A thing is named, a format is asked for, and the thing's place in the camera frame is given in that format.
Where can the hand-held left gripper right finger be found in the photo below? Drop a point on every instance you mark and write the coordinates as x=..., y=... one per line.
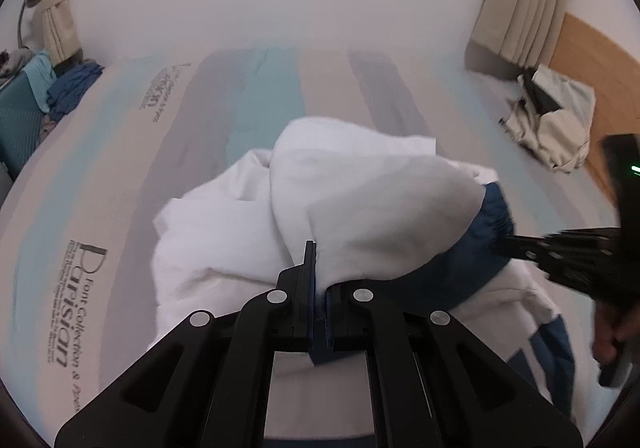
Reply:
x=346, y=323

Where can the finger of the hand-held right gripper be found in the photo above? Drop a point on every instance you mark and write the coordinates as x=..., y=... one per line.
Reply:
x=565, y=253

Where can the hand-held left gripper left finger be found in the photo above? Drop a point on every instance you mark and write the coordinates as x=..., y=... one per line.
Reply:
x=299, y=308

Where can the white and blue jacket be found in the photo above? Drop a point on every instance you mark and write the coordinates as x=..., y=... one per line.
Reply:
x=350, y=188

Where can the beige clothes pile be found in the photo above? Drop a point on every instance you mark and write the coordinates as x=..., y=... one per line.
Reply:
x=560, y=133

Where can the dark blue clothes pile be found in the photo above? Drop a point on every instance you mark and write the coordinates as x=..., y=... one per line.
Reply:
x=72, y=88

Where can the grey clothes pile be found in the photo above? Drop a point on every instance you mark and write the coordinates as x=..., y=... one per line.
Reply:
x=15, y=60

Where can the person's right hand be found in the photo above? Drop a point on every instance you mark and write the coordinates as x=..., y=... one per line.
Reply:
x=609, y=328

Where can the wooden headboard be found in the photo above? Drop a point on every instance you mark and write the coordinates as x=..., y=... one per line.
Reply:
x=600, y=78

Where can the black cloth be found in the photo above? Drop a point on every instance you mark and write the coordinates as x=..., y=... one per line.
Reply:
x=540, y=95

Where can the striped mattress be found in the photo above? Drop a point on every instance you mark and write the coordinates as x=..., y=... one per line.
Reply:
x=200, y=128

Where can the teal suitcase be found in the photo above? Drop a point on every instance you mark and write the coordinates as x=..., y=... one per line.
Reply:
x=17, y=123

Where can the light teal cloth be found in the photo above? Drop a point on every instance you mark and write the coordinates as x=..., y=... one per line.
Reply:
x=40, y=78

